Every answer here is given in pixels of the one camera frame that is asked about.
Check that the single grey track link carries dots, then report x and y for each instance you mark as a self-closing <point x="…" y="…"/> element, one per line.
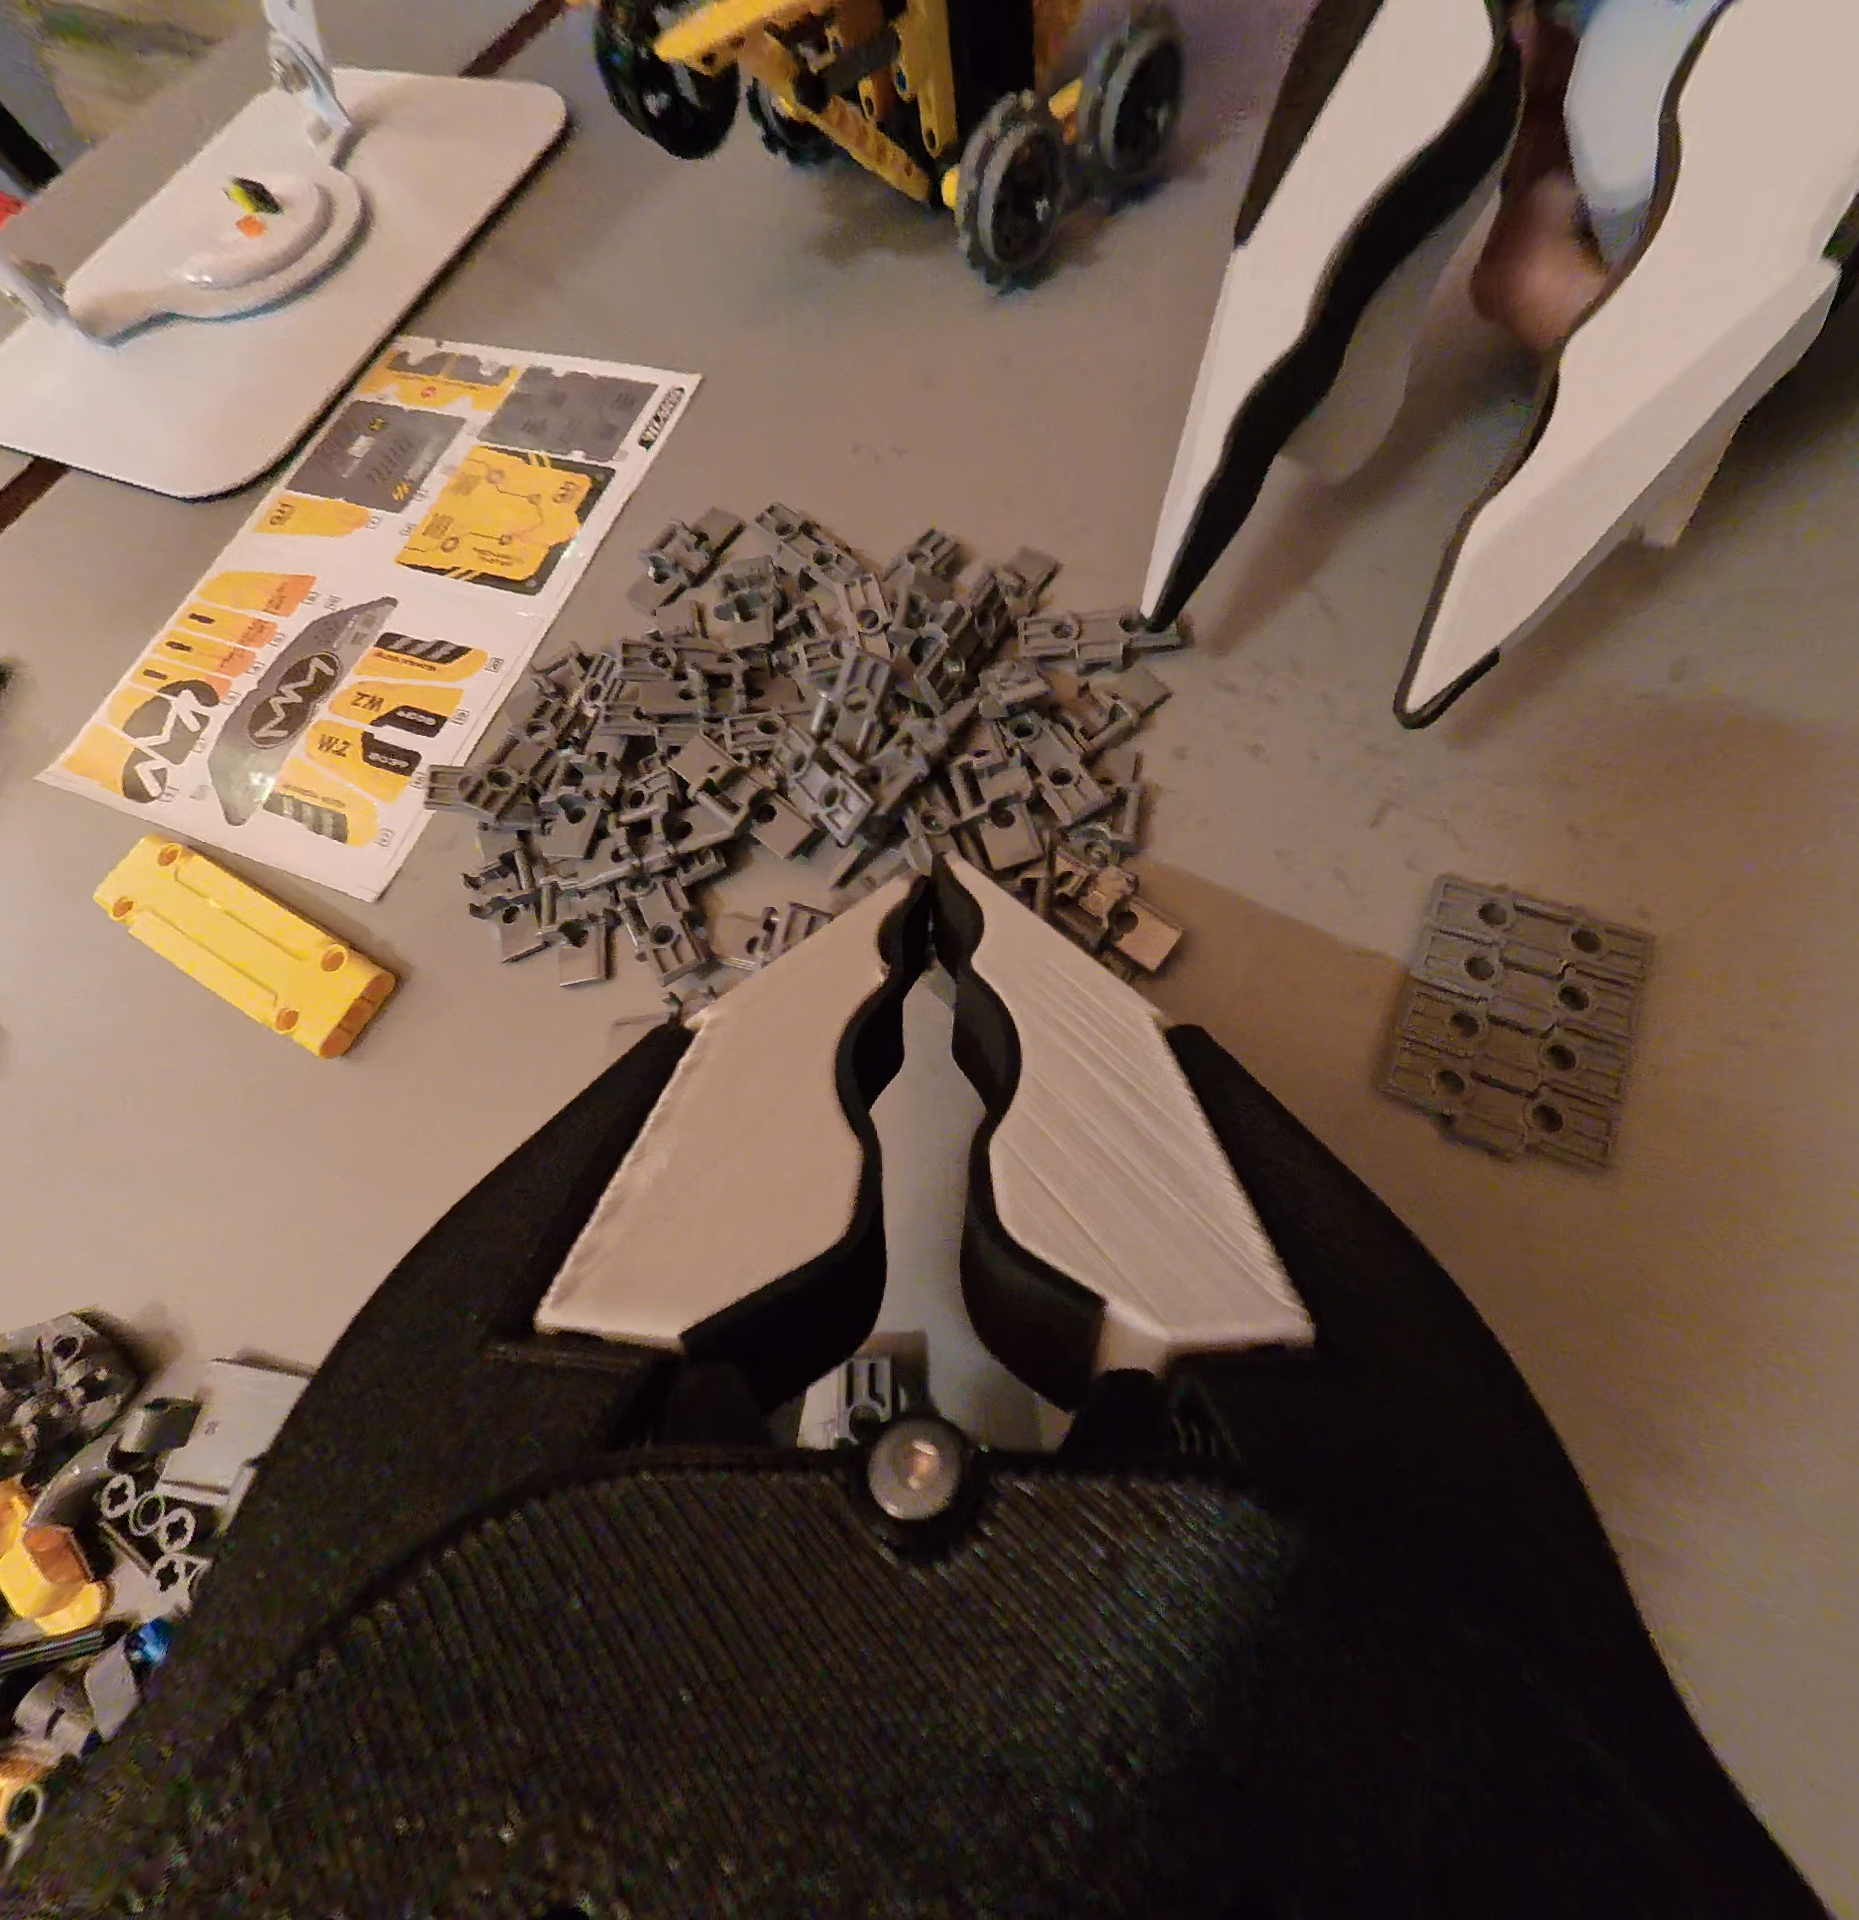
<point x="1088" y="636"/>
<point x="861" y="1392"/>

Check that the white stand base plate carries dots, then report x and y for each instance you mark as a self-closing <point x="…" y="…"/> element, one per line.
<point x="417" y="226"/>

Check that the small yellow black toy piece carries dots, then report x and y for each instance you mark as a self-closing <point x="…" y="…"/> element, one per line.
<point x="250" y="192"/>

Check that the pile of grey track links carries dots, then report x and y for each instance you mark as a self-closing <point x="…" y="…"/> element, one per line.
<point x="809" y="719"/>

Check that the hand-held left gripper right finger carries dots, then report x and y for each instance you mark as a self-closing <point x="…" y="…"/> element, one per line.
<point x="1139" y="1170"/>

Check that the person's right hand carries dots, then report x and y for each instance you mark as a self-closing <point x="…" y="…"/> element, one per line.
<point x="1529" y="284"/>

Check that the yellow toy panel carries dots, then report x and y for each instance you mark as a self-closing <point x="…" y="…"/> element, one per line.
<point x="238" y="944"/>

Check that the assembled grey track strip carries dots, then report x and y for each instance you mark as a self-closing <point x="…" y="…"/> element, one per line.
<point x="1512" y="1021"/>

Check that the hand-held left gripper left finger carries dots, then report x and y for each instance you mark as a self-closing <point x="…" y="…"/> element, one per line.
<point x="721" y="1170"/>

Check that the yellow grey sticker sheet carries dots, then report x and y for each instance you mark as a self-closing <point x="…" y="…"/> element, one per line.
<point x="345" y="601"/>

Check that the heap of mixed toy parts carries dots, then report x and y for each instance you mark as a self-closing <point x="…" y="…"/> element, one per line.
<point x="59" y="1575"/>

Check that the yellow black toy vehicle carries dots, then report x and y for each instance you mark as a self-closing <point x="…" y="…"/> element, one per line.
<point x="869" y="89"/>

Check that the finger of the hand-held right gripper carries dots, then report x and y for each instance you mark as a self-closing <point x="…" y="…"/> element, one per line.
<point x="1319" y="197"/>
<point x="1693" y="392"/>

